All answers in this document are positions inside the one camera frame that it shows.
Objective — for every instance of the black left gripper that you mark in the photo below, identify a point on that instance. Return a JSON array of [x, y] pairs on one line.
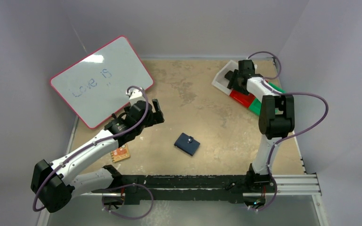
[[154, 117]]

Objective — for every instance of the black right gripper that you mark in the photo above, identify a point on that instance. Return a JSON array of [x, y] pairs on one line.
[[235, 79]]

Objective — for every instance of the white plastic bin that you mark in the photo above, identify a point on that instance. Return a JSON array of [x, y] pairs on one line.
[[220, 82]]

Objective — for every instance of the red plastic bin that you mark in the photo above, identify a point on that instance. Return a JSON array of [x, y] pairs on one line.
[[245, 100]]

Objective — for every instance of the green plastic bin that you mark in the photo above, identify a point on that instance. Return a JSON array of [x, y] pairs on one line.
[[255, 106]]

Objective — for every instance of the blue leather card holder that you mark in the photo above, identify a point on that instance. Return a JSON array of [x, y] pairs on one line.
[[187, 144]]

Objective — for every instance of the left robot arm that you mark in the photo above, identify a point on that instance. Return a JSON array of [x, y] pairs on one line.
[[54, 183]]

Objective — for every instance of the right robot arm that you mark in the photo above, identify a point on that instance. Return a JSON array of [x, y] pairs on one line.
[[276, 118]]

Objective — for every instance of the black card in bin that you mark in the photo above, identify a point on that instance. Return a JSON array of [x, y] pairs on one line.
[[231, 76]]

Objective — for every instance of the orange circuit board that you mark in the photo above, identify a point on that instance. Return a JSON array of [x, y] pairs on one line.
[[120, 153]]

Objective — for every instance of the pink framed whiteboard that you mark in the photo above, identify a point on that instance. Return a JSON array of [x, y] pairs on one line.
[[95, 87]]

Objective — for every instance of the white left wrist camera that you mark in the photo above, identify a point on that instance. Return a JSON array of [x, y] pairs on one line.
[[135, 95]]

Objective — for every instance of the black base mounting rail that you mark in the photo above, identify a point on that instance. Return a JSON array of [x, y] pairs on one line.
[[229, 188]]

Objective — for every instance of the aluminium frame rail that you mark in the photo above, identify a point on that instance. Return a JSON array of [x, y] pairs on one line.
[[89, 184]]

